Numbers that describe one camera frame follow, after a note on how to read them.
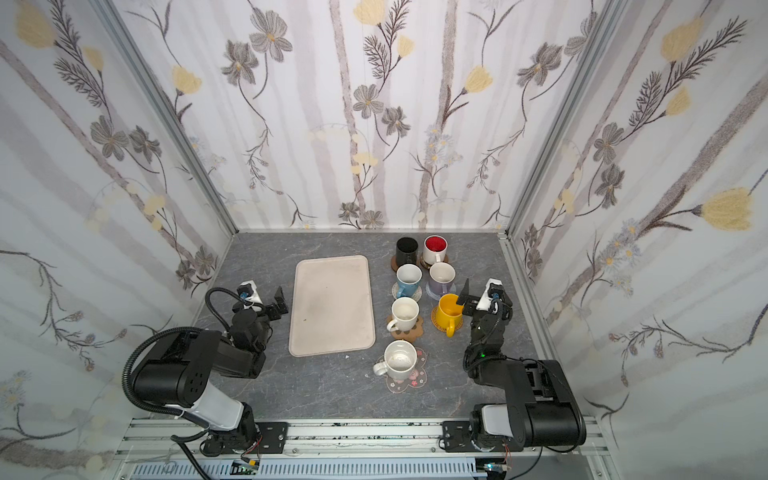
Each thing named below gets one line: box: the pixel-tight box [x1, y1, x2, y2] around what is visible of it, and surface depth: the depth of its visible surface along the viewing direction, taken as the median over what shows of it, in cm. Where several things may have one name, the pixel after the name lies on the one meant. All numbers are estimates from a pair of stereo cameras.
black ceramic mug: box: [396, 237, 419, 268], surface depth 106 cm
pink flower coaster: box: [375, 348, 428, 394], surface depth 85 cm
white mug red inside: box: [423, 234, 448, 265], surface depth 107 cm
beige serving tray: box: [289, 255, 376, 358], surface depth 100 cm
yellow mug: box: [436, 293, 464, 338], surface depth 90 cm
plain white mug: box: [386, 296, 420, 332], surface depth 90 cm
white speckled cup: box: [373, 339, 418, 381], surface depth 82 cm
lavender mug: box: [429, 262, 457, 294], surface depth 100 cm
